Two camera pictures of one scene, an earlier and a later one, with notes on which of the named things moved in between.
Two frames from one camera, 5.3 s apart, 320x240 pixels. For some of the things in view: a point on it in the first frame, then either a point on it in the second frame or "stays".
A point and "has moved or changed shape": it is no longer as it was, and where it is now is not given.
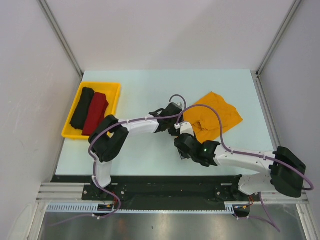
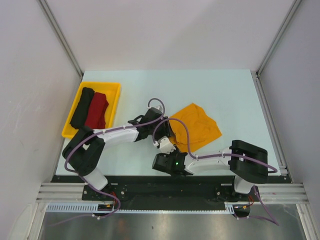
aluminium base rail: (71, 192) stays
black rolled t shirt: (78, 119) stays
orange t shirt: (205, 121) has moved or changed shape
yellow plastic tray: (111, 90) stays
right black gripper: (183, 155) -> (174, 152)
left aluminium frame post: (49, 14) stays
